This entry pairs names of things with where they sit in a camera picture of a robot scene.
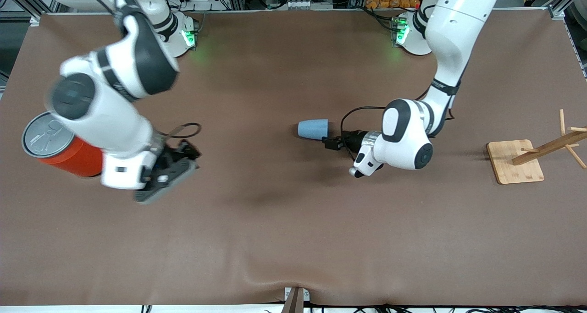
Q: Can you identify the light blue cup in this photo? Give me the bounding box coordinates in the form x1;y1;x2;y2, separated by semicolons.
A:
298;119;329;141

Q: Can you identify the wooden cup stand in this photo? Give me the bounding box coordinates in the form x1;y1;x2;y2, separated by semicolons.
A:
486;109;587;185

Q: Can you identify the orange can with silver lid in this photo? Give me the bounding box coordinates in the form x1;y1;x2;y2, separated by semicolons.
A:
22;111;104;178

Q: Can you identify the brown table cloth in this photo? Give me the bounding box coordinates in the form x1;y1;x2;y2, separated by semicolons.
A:
0;8;587;307

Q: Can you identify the white connector block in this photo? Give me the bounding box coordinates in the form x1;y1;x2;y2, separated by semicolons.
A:
287;0;333;10

